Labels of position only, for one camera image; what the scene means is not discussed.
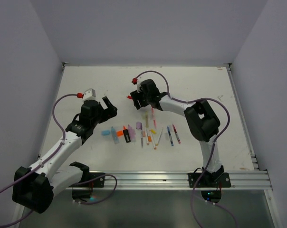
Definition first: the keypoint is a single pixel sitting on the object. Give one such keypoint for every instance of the clear purple gel pen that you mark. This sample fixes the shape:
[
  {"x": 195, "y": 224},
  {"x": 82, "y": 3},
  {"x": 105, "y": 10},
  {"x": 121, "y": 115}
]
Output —
[{"x": 142, "y": 138}]

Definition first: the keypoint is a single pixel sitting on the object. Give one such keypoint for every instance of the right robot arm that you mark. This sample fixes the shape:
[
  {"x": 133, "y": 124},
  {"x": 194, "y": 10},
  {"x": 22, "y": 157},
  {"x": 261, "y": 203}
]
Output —
[{"x": 202, "y": 121}]

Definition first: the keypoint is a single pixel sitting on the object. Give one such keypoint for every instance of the light blue highlighter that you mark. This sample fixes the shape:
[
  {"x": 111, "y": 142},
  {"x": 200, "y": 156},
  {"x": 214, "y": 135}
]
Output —
[{"x": 114, "y": 135}]

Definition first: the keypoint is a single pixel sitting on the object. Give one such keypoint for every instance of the black orange highlighter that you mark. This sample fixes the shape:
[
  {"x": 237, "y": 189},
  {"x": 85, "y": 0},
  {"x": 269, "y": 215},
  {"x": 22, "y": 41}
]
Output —
[{"x": 126, "y": 135}]

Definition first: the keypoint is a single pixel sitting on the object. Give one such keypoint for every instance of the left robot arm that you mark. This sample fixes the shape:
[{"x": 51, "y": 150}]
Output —
[{"x": 36, "y": 186}]

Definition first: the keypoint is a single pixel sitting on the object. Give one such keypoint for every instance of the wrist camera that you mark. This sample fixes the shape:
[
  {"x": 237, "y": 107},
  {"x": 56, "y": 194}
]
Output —
[
  {"x": 138, "y": 84},
  {"x": 89, "y": 94}
]

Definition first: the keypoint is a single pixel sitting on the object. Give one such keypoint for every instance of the blue gel pen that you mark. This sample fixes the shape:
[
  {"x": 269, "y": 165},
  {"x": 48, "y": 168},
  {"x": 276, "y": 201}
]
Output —
[{"x": 170, "y": 135}]

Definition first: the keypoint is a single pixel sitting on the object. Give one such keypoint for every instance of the purple highlighter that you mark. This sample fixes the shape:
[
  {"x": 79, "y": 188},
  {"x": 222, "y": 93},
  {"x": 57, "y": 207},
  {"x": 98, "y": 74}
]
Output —
[{"x": 131, "y": 133}]

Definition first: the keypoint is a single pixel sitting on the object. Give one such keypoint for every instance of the aluminium front rail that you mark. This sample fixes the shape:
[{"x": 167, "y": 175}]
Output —
[{"x": 180, "y": 180}]

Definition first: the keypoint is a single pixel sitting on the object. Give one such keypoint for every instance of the white orange marker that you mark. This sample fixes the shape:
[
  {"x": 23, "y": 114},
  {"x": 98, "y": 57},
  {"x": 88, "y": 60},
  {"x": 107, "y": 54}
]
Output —
[{"x": 152, "y": 141}]

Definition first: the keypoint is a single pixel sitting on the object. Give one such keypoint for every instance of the red gel pen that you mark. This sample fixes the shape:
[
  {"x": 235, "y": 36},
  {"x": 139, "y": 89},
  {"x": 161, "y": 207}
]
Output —
[{"x": 176, "y": 134}]

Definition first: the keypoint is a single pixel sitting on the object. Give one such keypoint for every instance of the purple highlighter cap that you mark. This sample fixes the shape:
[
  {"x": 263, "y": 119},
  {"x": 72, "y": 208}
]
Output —
[{"x": 138, "y": 125}]

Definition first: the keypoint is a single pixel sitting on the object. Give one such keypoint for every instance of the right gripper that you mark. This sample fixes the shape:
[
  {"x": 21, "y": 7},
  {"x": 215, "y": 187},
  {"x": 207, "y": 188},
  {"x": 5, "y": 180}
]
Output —
[{"x": 135, "y": 95}]

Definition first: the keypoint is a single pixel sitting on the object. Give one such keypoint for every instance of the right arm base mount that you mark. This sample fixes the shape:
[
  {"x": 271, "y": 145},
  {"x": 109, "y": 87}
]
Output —
[{"x": 205, "y": 180}]

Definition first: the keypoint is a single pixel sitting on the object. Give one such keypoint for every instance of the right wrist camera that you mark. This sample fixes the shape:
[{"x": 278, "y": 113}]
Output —
[{"x": 138, "y": 84}]

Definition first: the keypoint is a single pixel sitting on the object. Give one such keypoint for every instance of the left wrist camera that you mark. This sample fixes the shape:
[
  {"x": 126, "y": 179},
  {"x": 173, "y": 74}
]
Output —
[{"x": 89, "y": 94}]

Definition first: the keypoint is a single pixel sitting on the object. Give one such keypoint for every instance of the yellow pink pen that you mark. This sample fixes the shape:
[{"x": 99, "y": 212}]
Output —
[{"x": 146, "y": 119}]

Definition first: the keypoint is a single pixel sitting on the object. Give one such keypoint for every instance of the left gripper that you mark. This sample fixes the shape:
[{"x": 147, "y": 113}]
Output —
[{"x": 110, "y": 112}]

